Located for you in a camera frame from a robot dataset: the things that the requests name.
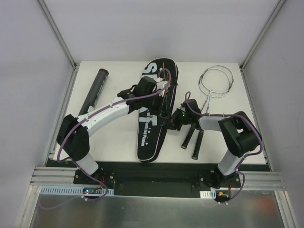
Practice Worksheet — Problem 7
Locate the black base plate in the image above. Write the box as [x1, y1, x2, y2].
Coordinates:
[73, 162, 240, 198]

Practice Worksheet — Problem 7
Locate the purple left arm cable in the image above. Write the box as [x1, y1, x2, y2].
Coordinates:
[57, 68, 173, 201]

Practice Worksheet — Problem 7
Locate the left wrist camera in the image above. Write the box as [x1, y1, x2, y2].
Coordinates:
[156, 80, 171, 90]

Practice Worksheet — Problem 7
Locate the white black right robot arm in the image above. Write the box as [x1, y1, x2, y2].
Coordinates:
[169, 99, 263, 189]

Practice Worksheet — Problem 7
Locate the badminton racket black grip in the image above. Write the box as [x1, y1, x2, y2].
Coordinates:
[181, 67, 235, 150]
[192, 65, 234, 160]

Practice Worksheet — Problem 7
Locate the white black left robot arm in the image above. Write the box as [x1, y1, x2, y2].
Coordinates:
[56, 76, 170, 185]

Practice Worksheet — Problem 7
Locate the black shuttlecock tube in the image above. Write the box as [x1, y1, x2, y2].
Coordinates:
[78, 68, 109, 115]

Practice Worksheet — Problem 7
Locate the aluminium frame rail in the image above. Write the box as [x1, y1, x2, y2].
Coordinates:
[30, 167, 287, 191]

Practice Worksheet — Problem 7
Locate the black racket bag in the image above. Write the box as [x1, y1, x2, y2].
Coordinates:
[137, 57, 179, 163]

